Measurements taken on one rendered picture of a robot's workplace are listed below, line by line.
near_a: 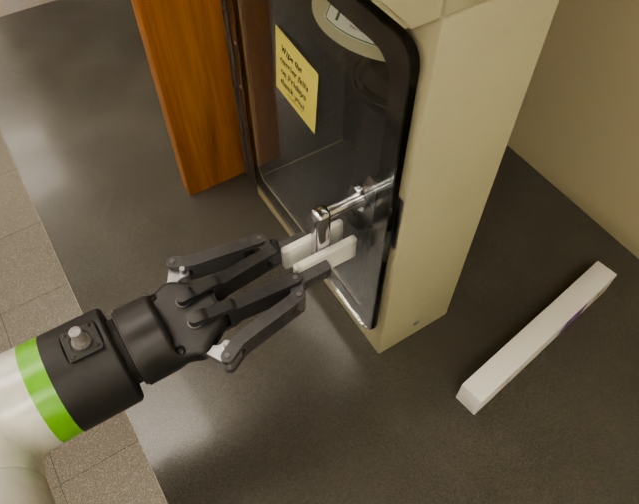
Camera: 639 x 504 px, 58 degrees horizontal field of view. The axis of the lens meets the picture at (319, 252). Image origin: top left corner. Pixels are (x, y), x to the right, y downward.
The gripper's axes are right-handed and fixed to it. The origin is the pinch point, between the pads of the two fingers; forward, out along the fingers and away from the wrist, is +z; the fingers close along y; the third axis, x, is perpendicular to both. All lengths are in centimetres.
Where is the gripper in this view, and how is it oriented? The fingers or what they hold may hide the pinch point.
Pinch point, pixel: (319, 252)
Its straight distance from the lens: 58.1
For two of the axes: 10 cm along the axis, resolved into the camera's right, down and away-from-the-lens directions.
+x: 0.0, 5.8, 8.2
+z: 8.5, -4.3, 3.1
